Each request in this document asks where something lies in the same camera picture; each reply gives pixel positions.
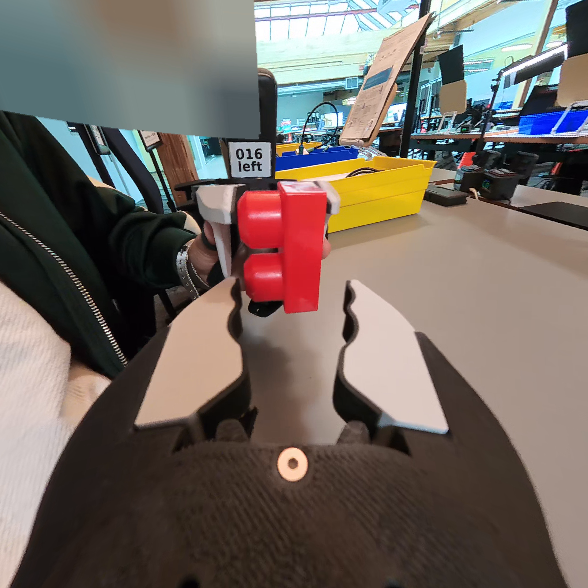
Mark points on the black pole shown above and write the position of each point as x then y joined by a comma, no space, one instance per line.
413,92

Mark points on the red toy brick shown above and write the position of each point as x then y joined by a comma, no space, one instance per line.
298,239

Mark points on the small yellow bin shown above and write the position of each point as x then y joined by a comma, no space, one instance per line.
294,148

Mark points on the large stand with tan board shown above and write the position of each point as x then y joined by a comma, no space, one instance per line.
574,78

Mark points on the cream white shirt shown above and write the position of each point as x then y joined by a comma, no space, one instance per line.
32,436

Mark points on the yellow plastic bin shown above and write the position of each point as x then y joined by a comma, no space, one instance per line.
381,197

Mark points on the person's left forearm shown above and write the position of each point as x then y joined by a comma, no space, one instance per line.
151,248

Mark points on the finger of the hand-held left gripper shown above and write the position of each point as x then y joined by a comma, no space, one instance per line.
220,202
333,200

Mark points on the person's left hand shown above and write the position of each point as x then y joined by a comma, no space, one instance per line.
204,257

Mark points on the black charging case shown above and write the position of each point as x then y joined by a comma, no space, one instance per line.
498,183
471,179

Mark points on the grey desk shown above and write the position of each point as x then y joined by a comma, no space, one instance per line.
459,298

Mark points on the black flat box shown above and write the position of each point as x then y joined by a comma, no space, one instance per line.
445,195

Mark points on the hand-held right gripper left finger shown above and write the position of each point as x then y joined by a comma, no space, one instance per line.
197,363

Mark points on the black office chair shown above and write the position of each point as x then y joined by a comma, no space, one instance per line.
119,156

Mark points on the dark green zip jacket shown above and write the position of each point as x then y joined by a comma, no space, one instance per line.
55,229

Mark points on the small blue bin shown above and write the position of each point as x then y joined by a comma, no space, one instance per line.
542,123

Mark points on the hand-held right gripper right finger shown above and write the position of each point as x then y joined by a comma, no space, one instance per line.
395,367

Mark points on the cardboard sheet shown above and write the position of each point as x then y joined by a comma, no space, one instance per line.
381,82

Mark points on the blue plastic bin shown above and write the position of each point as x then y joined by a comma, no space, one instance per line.
317,158

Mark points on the small stand with tan board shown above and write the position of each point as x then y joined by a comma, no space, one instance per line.
452,92

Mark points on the silver wristwatch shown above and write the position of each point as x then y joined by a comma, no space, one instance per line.
186,271

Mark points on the black flat pad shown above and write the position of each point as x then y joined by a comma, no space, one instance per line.
556,215

